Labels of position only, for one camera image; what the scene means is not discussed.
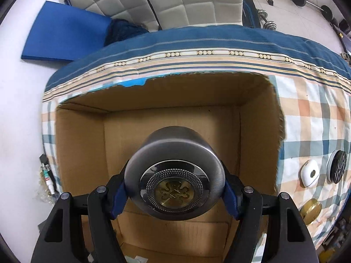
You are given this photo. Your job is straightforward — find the small bottles on floor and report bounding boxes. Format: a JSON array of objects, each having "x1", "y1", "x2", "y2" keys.
[{"x1": 39, "y1": 154, "x2": 57, "y2": 196}]

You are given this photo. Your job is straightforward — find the black barbell with plates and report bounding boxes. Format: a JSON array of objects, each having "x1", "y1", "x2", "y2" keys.
[{"x1": 292, "y1": 0, "x2": 333, "y2": 22}]

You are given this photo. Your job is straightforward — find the grey tufted headboard cushion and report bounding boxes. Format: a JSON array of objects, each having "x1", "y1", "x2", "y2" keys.
[{"x1": 70, "y1": 0, "x2": 243, "y2": 32}]

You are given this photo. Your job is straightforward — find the gold round compact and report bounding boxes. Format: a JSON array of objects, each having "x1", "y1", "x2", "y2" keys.
[{"x1": 300, "y1": 198, "x2": 322, "y2": 226}]

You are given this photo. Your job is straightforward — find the chrome dumbbell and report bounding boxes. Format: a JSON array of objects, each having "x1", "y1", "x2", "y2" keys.
[{"x1": 256, "y1": 9, "x2": 277, "y2": 31}]

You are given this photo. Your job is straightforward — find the plaid checkered bed sheet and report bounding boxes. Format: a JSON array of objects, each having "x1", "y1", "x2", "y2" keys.
[{"x1": 42, "y1": 25, "x2": 350, "y2": 262}]

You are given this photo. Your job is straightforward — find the white compact case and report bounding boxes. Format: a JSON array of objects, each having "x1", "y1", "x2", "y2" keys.
[{"x1": 300, "y1": 159, "x2": 320, "y2": 188}]

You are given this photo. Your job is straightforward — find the silver metal tin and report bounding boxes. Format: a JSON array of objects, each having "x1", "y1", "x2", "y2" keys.
[{"x1": 124, "y1": 126, "x2": 226, "y2": 221}]

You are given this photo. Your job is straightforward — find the brown cardboard box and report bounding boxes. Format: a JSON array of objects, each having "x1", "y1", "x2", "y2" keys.
[{"x1": 55, "y1": 73, "x2": 285, "y2": 262}]

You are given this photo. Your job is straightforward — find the black round patterned compact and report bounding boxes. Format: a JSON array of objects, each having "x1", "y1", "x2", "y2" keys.
[{"x1": 327, "y1": 150, "x2": 347, "y2": 184}]

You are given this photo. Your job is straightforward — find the blue foam mat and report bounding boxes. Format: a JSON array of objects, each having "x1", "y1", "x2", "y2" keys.
[{"x1": 21, "y1": 1, "x2": 111, "y2": 61}]

